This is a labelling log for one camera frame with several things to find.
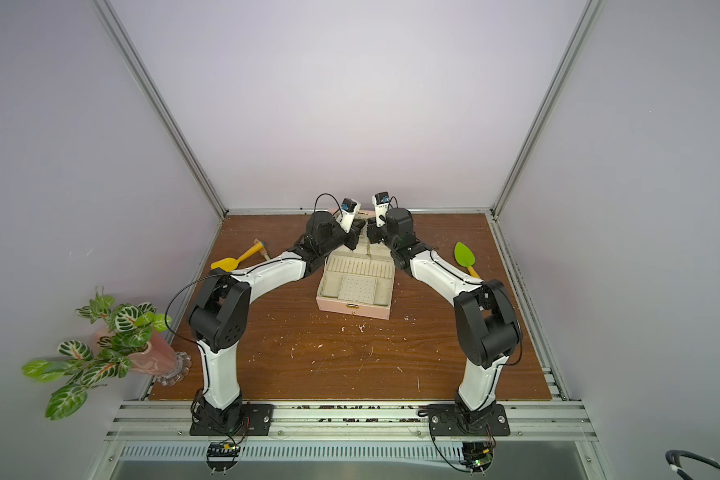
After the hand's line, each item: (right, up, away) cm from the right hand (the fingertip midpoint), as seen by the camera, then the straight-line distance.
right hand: (379, 210), depth 89 cm
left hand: (-5, -3, +1) cm, 6 cm away
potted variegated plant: (-51, -30, -30) cm, 66 cm away
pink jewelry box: (-7, -22, +3) cm, 23 cm away
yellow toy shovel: (-53, -18, +15) cm, 58 cm away
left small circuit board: (-40, -63, -17) cm, 76 cm away
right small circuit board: (+23, -62, -18) cm, 69 cm away
